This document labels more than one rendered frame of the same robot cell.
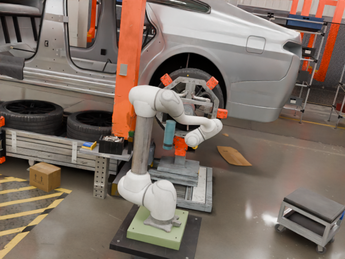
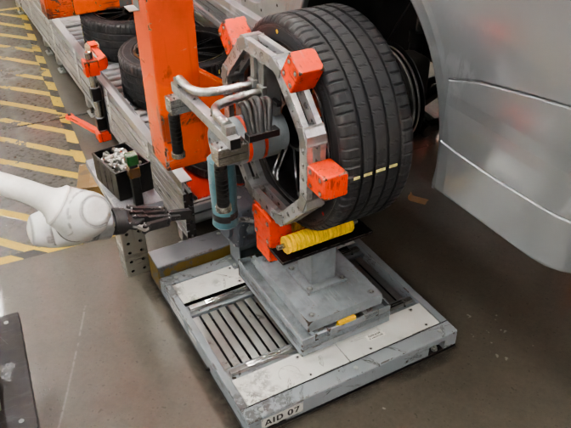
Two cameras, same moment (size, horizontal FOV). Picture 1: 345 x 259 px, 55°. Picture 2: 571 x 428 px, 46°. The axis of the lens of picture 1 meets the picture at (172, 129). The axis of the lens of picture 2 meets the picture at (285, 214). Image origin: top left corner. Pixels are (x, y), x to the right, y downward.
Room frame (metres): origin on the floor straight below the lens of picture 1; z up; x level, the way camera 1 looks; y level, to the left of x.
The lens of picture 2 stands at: (1.98, -1.66, 1.80)
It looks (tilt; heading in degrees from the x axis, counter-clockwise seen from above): 35 degrees down; 58
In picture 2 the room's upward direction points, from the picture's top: 1 degrees counter-clockwise
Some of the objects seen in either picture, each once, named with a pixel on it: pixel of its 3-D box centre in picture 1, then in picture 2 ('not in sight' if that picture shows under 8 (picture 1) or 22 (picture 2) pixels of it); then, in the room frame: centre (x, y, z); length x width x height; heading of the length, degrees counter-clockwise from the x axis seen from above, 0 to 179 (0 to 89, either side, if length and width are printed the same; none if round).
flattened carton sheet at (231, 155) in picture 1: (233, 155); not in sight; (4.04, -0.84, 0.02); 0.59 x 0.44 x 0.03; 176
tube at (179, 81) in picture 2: (177, 89); (214, 71); (2.79, 0.00, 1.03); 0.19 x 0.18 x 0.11; 176
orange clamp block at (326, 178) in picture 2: (222, 113); (326, 179); (2.89, -0.42, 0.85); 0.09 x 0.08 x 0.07; 86
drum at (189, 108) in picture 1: (186, 110); (248, 137); (2.84, -0.10, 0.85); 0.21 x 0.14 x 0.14; 176
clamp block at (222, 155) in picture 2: (207, 108); (229, 150); (2.69, -0.26, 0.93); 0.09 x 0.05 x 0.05; 176
